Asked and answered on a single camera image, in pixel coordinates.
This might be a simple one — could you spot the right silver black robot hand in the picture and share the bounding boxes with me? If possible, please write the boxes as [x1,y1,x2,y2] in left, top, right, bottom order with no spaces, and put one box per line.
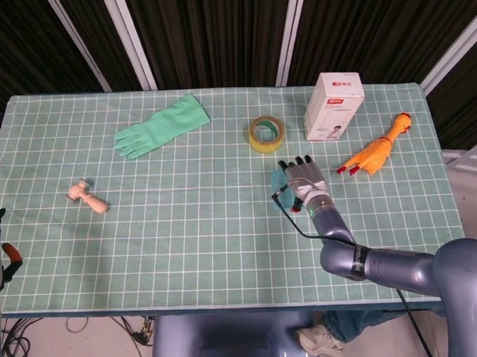
[276,154,329,215]

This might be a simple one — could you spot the white desk lamp box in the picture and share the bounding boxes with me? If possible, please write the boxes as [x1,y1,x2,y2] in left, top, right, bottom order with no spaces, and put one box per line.
[302,70,367,142]

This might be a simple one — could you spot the yellow packing tape roll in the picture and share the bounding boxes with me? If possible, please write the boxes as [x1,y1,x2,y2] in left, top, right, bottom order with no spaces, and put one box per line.
[248,115,287,156]

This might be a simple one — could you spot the orange rubber chicken toy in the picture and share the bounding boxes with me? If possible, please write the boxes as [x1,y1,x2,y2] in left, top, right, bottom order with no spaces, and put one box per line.
[334,112,414,179]

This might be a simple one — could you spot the beige wooden toy hammer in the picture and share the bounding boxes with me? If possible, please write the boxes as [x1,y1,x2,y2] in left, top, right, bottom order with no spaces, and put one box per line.
[63,178,109,216]

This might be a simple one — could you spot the green white checkered tablecloth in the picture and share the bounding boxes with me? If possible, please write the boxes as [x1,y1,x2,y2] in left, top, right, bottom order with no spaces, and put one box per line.
[0,78,469,317]

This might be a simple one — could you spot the person leg in jeans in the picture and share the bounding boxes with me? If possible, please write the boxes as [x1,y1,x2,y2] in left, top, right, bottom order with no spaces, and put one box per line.
[320,308,410,344]

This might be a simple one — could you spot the green rubber glove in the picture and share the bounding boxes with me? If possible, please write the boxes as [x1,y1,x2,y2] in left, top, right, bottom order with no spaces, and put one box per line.
[110,92,212,162]

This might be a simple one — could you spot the black power plug strip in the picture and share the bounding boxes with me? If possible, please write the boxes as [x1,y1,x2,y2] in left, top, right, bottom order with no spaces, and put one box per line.
[128,316,157,348]

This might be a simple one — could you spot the white sneaker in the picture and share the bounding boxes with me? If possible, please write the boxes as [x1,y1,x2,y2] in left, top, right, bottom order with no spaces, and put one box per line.
[295,325,346,357]

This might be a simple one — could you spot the black pleated curtain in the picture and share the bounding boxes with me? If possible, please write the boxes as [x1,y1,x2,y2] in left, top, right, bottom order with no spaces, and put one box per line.
[0,0,477,168]

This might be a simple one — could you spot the grey robot torso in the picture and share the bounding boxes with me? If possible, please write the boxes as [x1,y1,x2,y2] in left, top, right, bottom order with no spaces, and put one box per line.
[148,309,321,357]

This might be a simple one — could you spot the black floor cables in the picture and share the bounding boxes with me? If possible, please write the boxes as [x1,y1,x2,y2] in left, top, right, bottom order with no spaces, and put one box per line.
[0,316,46,357]

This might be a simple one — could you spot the white metal frame post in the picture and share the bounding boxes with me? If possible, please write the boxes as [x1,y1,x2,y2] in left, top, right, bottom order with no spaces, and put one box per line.
[273,0,316,87]
[46,0,114,95]
[101,0,159,93]
[417,12,477,99]

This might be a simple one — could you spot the white metal frame rail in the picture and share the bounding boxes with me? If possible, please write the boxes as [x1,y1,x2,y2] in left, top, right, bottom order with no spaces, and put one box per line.
[441,138,477,177]

